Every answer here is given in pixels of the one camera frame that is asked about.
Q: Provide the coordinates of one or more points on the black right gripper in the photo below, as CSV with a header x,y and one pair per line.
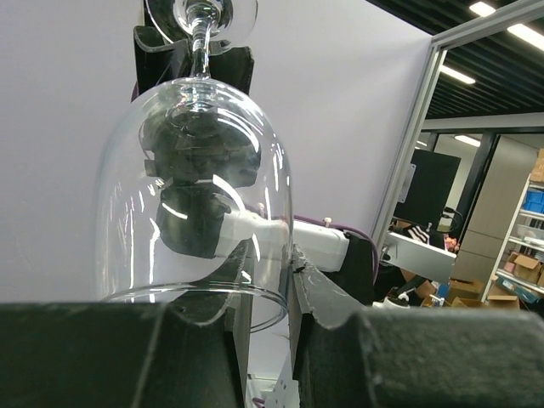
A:
x,y
187,146

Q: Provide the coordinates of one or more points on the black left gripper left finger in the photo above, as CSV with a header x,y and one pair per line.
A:
x,y
191,352

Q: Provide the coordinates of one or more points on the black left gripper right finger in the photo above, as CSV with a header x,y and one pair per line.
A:
x,y
346,354

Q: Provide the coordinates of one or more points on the clear smooth wine glass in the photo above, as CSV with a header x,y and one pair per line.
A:
x,y
150,233

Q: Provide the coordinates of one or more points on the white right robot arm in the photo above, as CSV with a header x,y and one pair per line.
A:
x,y
344,254

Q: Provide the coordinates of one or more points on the cardboard boxes background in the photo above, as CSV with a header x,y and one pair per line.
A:
x,y
503,293

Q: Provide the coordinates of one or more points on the black computer monitor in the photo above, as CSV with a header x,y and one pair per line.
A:
x,y
426,188

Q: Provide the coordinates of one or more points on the metal storage shelving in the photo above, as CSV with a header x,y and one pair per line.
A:
x,y
525,230

